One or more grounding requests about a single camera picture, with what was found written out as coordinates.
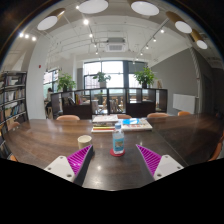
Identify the tall bookshelf with books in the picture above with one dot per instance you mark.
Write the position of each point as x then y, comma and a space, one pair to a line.
12, 99

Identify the round pendant lamp left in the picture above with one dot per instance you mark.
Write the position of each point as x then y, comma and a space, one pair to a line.
50, 20

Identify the round pendant lamp far right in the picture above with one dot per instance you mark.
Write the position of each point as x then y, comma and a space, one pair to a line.
198, 39

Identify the red round coaster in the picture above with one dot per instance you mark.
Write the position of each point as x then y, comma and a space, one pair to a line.
117, 154

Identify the ceiling air conditioner unit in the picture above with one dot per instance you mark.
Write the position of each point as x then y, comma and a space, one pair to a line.
115, 44

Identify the orange chair edge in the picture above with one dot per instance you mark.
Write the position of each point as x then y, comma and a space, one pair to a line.
218, 149
13, 158

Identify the middle potted green plant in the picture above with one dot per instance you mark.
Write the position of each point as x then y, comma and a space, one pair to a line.
102, 78

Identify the right potted green plant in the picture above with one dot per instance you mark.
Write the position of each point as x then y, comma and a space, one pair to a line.
145, 77

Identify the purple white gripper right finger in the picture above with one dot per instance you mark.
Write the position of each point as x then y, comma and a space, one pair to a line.
158, 166

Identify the orange chair middle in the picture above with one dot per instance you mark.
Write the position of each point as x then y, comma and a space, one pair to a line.
123, 116

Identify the orange chair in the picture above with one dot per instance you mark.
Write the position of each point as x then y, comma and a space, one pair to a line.
157, 115
68, 117
183, 113
123, 116

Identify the stack of books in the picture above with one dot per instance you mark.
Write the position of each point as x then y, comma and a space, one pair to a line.
104, 123

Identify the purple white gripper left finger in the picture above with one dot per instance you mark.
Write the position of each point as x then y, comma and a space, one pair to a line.
74, 167

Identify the potted green plant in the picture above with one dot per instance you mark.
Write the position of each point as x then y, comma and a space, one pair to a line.
145, 77
65, 82
102, 78

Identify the orange chair far right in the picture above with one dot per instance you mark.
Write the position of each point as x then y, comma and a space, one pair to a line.
183, 113

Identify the left potted green plant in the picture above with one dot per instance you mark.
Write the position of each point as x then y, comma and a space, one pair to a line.
65, 82

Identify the orange chair right edge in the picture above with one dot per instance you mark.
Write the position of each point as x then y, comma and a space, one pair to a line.
218, 149

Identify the orange chair left edge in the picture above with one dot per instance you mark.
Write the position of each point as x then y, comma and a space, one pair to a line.
13, 158

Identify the round pendant lamp centre-left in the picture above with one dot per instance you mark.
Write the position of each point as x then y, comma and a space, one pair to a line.
93, 6

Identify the cream paper cup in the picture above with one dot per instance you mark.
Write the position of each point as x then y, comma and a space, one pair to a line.
84, 141

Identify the white wall radiator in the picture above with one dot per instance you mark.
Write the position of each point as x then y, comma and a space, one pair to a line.
184, 103

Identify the round pendant lamp centre-right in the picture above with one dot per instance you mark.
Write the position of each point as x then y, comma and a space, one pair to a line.
143, 7

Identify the clear plastic water bottle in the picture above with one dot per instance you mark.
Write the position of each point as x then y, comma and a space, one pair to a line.
118, 138

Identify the white blue open book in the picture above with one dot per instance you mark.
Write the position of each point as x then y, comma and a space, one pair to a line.
135, 124

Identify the dark low shelf unit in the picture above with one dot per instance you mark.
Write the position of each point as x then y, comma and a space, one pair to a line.
86, 103

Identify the seated person in background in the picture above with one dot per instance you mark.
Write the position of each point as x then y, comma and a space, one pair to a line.
48, 100

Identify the orange chair far left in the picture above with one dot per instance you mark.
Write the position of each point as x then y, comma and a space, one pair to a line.
68, 117

